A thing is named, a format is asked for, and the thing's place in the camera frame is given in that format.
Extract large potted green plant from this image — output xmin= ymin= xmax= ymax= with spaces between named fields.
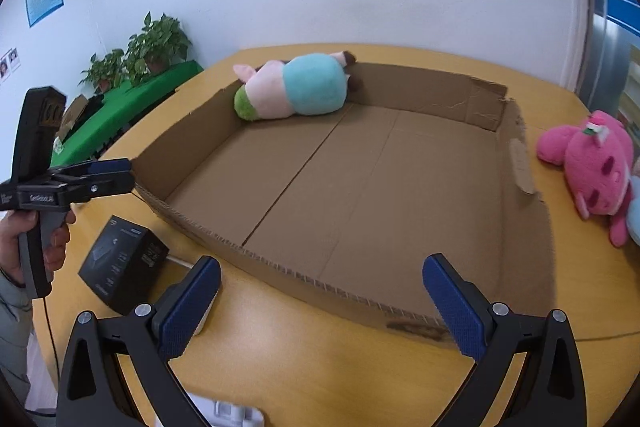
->
xmin=124 ymin=12 xmax=193 ymax=86

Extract small potted green plant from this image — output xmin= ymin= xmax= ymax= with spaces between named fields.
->
xmin=77 ymin=49 xmax=126 ymax=95

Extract black product box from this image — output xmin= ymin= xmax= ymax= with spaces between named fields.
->
xmin=78 ymin=215 xmax=170 ymax=316

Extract small wall photos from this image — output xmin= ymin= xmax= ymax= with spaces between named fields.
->
xmin=0 ymin=48 xmax=22 ymax=86

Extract pink plush toy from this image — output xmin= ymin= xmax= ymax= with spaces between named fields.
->
xmin=536 ymin=110 xmax=637 ymax=249

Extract light blue plush toy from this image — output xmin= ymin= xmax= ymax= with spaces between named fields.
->
xmin=625 ymin=174 xmax=640 ymax=246

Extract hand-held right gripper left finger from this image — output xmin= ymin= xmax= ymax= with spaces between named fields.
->
xmin=56 ymin=255 xmax=222 ymax=427

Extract wooden desktop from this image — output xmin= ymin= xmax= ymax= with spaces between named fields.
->
xmin=30 ymin=43 xmax=640 ymax=427

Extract pink and blue plush pig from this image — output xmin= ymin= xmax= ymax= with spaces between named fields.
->
xmin=232 ymin=50 xmax=365 ymax=122

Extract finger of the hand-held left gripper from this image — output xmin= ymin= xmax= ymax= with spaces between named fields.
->
xmin=49 ymin=158 xmax=132 ymax=182
xmin=52 ymin=171 xmax=137 ymax=208

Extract white plastic package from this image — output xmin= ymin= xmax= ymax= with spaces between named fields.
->
xmin=192 ymin=394 xmax=266 ymax=427

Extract metal framed glass door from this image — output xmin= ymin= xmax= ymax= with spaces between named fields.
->
xmin=580 ymin=0 xmax=640 ymax=120

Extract person's left forearm grey sleeve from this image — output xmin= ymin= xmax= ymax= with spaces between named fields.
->
xmin=0 ymin=266 xmax=37 ymax=390

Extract small brown cardboard carton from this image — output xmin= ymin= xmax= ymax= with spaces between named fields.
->
xmin=57 ymin=94 xmax=92 ymax=142

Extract blue door sign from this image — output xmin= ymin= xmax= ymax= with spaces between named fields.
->
xmin=606 ymin=0 xmax=640 ymax=36

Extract brown cardboard box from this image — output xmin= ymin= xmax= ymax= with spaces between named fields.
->
xmin=129 ymin=54 xmax=557 ymax=349

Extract person's left hand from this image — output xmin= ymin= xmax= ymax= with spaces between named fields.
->
xmin=0 ymin=209 xmax=77 ymax=280

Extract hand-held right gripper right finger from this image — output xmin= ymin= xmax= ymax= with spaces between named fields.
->
xmin=422 ymin=253 xmax=587 ymax=427

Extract green table cloth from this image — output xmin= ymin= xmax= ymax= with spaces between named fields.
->
xmin=55 ymin=59 xmax=205 ymax=155

